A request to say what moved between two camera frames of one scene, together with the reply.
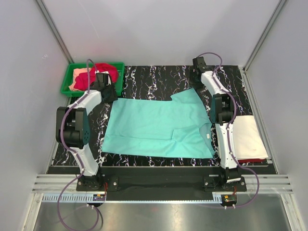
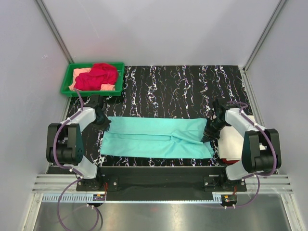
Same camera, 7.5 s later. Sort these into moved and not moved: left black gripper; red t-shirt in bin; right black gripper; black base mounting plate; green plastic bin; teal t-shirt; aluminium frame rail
Moved: left black gripper; right black gripper; teal t-shirt
Not moved: green plastic bin; black base mounting plate; red t-shirt in bin; aluminium frame rail
